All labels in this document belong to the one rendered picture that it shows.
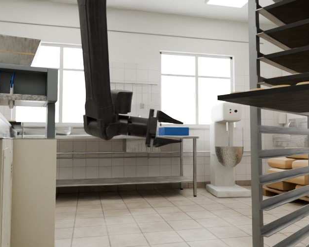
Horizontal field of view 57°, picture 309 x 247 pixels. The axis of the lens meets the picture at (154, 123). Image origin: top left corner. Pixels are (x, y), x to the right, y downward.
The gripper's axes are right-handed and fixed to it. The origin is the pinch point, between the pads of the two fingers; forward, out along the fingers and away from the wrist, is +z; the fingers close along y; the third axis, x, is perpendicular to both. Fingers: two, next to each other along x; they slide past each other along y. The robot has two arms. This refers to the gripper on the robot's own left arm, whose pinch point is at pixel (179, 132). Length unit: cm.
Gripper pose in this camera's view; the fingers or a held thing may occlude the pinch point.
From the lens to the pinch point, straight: 81.7
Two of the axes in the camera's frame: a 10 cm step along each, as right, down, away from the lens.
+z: 9.9, 1.2, -0.2
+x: 0.1, -2.0, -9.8
